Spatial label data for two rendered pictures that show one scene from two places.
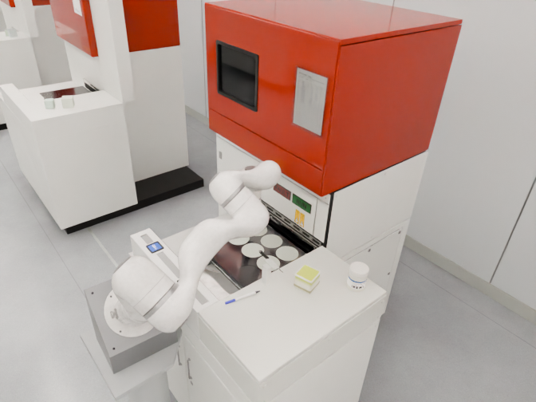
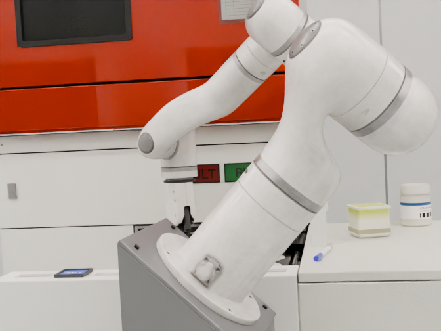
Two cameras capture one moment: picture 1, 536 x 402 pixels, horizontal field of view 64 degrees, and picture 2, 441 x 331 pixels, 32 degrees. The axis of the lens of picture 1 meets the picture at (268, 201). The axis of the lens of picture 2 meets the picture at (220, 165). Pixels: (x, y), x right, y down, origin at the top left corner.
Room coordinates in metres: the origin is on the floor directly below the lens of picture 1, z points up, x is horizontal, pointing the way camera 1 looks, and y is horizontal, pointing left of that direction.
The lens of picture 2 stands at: (0.13, 1.17, 1.22)
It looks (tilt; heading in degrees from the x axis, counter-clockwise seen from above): 3 degrees down; 319
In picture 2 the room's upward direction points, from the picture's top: 3 degrees counter-clockwise
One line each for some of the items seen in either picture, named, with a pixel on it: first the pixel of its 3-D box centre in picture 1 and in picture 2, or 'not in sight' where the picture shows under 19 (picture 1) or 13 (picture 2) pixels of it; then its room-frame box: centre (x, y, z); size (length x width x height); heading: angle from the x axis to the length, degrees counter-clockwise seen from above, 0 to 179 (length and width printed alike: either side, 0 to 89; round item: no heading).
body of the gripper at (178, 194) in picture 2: not in sight; (180, 199); (1.55, 0.07, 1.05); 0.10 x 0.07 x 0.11; 158
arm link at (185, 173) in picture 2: not in sight; (178, 173); (1.56, 0.07, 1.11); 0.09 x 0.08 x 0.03; 158
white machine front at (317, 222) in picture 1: (265, 192); (149, 206); (1.76, 0.01, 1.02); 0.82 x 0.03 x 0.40; 41
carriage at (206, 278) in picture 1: (203, 283); not in sight; (1.28, 0.25, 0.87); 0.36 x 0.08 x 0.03; 41
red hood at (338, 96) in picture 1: (321, 80); (165, 25); (1.96, -0.22, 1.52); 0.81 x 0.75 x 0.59; 41
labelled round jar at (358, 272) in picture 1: (357, 277); (415, 204); (1.21, -0.35, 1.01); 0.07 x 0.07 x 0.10
